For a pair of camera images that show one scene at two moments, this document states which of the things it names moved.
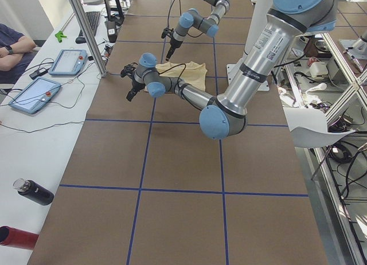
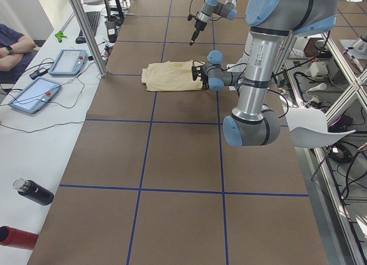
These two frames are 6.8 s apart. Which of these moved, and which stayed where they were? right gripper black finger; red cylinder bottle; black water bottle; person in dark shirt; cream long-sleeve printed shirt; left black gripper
Moved: right gripper black finger; left black gripper
Stayed: cream long-sleeve printed shirt; black water bottle; person in dark shirt; red cylinder bottle
